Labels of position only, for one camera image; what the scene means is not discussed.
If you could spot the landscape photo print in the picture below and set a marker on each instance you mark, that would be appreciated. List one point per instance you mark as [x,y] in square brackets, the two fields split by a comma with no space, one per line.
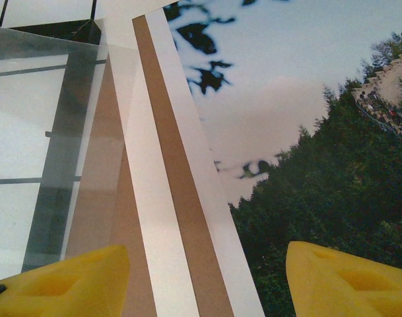
[286,99]

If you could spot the brown backing board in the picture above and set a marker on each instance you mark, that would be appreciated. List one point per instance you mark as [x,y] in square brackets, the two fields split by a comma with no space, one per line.
[194,214]

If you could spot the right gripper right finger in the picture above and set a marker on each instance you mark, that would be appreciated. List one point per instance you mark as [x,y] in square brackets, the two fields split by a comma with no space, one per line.
[352,284]

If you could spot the clear plastic sheet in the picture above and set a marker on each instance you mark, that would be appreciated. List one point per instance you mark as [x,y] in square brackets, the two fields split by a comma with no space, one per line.
[22,115]

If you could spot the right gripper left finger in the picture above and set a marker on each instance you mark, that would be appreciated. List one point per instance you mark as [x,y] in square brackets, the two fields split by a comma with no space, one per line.
[72,287]

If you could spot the black picture frame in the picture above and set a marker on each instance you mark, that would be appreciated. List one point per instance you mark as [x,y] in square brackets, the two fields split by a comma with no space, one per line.
[88,33]

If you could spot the white mat board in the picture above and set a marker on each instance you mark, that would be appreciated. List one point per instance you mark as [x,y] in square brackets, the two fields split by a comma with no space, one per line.
[161,231]

